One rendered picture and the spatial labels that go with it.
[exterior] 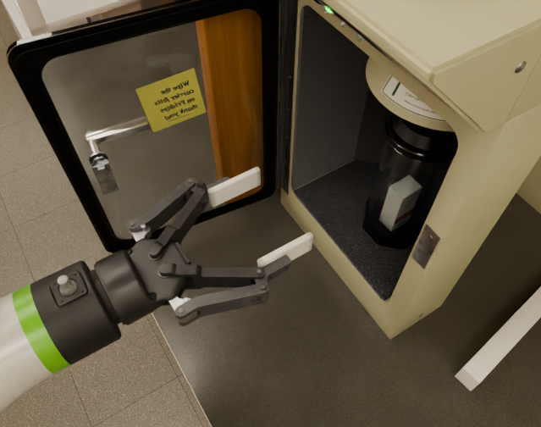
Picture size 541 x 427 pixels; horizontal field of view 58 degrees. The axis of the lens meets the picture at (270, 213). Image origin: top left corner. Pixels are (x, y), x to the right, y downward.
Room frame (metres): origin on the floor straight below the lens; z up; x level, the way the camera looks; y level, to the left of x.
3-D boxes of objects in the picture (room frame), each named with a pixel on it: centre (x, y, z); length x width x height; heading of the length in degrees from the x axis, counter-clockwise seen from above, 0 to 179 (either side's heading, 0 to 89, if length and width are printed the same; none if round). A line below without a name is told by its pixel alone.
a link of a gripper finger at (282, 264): (0.25, 0.00, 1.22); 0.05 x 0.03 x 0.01; 122
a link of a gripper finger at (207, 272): (0.25, 0.06, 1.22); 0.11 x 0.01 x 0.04; 88
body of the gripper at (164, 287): (0.25, 0.13, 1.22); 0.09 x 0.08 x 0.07; 122
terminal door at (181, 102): (0.48, 0.13, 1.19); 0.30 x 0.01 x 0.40; 115
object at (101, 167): (0.42, 0.22, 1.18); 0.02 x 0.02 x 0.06; 25
